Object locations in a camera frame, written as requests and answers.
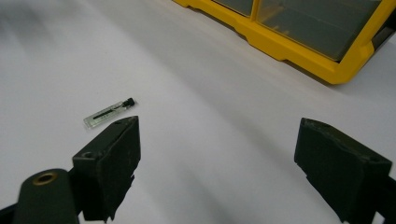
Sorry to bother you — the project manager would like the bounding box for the yellow organizer box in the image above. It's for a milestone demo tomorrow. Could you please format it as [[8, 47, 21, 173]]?
[[172, 0, 396, 86]]

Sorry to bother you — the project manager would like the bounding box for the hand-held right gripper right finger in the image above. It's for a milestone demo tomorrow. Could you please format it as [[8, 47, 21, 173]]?
[[294, 117, 392, 224]]

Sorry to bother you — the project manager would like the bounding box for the small clear vial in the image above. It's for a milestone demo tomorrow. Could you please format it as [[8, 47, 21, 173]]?
[[83, 97, 136, 129]]

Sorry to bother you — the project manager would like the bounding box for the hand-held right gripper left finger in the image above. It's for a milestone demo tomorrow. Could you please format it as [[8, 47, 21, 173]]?
[[72, 116, 142, 222]]

